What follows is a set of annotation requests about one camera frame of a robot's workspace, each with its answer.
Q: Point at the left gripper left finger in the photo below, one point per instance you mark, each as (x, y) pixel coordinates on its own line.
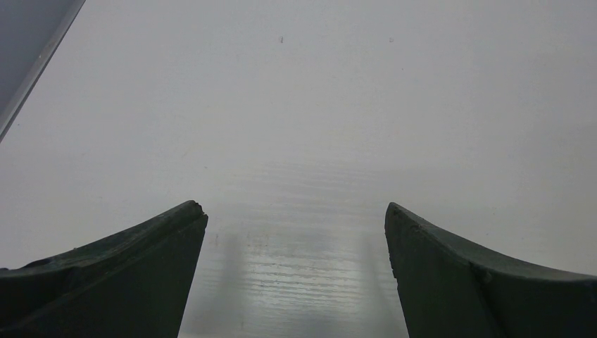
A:
(134, 283)

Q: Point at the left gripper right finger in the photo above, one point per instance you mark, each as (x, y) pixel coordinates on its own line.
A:
(449, 286)

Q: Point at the left side aluminium rail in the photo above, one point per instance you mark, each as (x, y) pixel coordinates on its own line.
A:
(31, 32)

